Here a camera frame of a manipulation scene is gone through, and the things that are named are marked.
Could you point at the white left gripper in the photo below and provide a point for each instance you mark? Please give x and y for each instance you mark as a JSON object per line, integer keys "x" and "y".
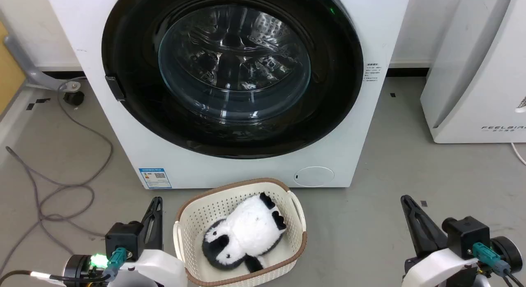
{"x": 158, "y": 266}

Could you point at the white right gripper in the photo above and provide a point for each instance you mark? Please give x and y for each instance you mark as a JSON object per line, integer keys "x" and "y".
{"x": 435, "y": 268}

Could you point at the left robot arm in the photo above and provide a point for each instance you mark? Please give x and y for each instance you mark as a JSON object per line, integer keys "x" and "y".
{"x": 78, "y": 269}

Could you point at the white front-load washing machine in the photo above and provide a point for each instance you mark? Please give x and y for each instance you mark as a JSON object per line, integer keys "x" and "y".
{"x": 123, "y": 155}

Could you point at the round black glass washer door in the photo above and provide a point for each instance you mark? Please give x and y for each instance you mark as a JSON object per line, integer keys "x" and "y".
{"x": 135, "y": 52}

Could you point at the cream perforated laundry basket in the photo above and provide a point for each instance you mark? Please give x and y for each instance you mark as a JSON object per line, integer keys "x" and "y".
{"x": 193, "y": 221}

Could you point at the blue energy label sticker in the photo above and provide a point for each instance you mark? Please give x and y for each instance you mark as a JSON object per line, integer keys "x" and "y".
{"x": 155, "y": 178}

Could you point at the black and white panda plush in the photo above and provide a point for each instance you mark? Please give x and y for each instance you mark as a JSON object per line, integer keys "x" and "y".
{"x": 250, "y": 229}

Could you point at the round white filter cover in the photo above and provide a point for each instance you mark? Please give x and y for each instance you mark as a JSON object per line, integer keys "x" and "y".
{"x": 314, "y": 176}

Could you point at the black caster wheel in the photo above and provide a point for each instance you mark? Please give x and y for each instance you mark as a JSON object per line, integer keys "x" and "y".
{"x": 74, "y": 98}

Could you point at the white air purifier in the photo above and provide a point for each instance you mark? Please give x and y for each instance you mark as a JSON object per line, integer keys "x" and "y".
{"x": 485, "y": 81}

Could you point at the small white text sticker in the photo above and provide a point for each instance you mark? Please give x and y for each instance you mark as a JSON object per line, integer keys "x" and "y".
{"x": 372, "y": 72}

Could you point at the grey metal stand leg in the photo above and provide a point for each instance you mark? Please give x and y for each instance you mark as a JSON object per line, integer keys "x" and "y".
{"x": 28, "y": 71}

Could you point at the yellow wooden board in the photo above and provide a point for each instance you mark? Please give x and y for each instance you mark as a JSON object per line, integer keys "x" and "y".
{"x": 7, "y": 73}

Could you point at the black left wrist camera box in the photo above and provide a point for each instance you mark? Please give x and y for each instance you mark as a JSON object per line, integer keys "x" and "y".
{"x": 123, "y": 239}

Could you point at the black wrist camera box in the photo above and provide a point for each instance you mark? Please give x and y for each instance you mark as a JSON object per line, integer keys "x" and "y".
{"x": 123, "y": 239}
{"x": 468, "y": 235}

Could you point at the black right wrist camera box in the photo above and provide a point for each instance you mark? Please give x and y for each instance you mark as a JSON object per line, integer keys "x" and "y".
{"x": 468, "y": 235}

